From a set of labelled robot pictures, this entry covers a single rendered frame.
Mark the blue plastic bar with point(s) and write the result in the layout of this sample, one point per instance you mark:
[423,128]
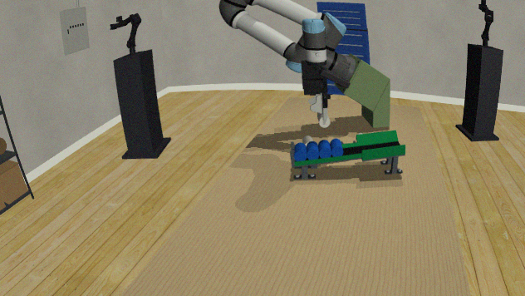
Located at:
[336,147]
[300,152]
[324,149]
[312,150]

